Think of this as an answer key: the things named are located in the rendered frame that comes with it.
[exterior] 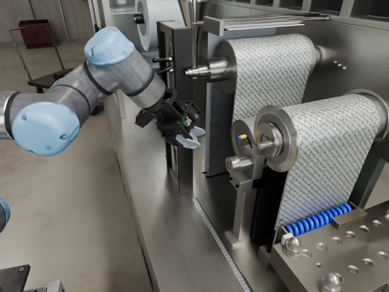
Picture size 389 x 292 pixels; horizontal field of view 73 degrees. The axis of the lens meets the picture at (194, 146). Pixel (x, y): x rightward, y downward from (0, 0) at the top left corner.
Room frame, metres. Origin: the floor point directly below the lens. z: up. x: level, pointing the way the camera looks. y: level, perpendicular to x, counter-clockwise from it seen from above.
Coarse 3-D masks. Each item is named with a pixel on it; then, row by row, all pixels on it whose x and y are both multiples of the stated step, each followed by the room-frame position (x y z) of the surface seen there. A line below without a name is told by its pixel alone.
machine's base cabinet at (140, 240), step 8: (112, 136) 1.81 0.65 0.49; (112, 144) 2.11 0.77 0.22; (120, 168) 1.52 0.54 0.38; (128, 192) 1.21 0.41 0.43; (128, 200) 1.35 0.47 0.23; (136, 216) 0.95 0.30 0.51; (136, 224) 1.04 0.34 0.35; (136, 232) 1.14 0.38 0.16; (144, 248) 0.81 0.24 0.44; (144, 256) 0.86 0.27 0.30; (152, 272) 0.65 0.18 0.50; (152, 280) 0.69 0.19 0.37; (152, 288) 0.73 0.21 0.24
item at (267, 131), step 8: (264, 128) 0.49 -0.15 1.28; (272, 128) 0.47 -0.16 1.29; (256, 136) 0.51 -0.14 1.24; (264, 136) 0.49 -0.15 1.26; (272, 136) 0.46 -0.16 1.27; (280, 136) 0.46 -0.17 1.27; (280, 144) 0.45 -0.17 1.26; (264, 152) 0.48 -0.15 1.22; (272, 152) 0.46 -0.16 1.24; (280, 152) 0.46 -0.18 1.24
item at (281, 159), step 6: (372, 102) 0.57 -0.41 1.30; (378, 108) 0.55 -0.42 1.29; (264, 114) 0.53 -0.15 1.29; (270, 114) 0.50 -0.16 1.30; (276, 114) 0.49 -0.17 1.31; (264, 120) 0.52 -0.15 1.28; (270, 120) 0.50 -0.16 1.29; (276, 120) 0.49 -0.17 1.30; (282, 120) 0.47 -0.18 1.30; (282, 126) 0.47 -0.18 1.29; (282, 132) 0.46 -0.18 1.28; (288, 132) 0.45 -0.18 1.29; (288, 138) 0.45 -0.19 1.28; (288, 144) 0.44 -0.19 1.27; (288, 150) 0.44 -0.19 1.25; (276, 156) 0.47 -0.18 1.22; (282, 156) 0.45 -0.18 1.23; (288, 156) 0.44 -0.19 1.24; (270, 162) 0.48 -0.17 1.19; (276, 162) 0.46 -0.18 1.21; (282, 162) 0.45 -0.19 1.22
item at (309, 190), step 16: (336, 160) 0.48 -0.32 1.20; (352, 160) 0.50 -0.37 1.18; (288, 176) 0.43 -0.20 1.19; (304, 176) 0.45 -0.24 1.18; (320, 176) 0.47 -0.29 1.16; (336, 176) 0.49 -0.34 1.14; (352, 176) 0.51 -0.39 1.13; (288, 192) 0.44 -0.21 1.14; (304, 192) 0.46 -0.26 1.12; (320, 192) 0.48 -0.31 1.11; (336, 192) 0.50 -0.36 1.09; (288, 208) 0.44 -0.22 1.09; (304, 208) 0.46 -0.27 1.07; (320, 208) 0.48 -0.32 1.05; (288, 224) 0.45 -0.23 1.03
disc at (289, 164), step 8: (264, 112) 0.53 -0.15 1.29; (272, 112) 0.50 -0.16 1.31; (280, 112) 0.48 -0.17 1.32; (256, 120) 0.55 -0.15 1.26; (288, 120) 0.46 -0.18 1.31; (256, 128) 0.55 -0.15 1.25; (288, 128) 0.45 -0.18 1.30; (296, 136) 0.43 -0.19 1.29; (256, 144) 0.54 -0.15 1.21; (296, 144) 0.43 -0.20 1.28; (296, 152) 0.42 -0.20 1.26; (288, 160) 0.44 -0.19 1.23; (272, 168) 0.47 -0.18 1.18; (280, 168) 0.45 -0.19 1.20; (288, 168) 0.43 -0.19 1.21
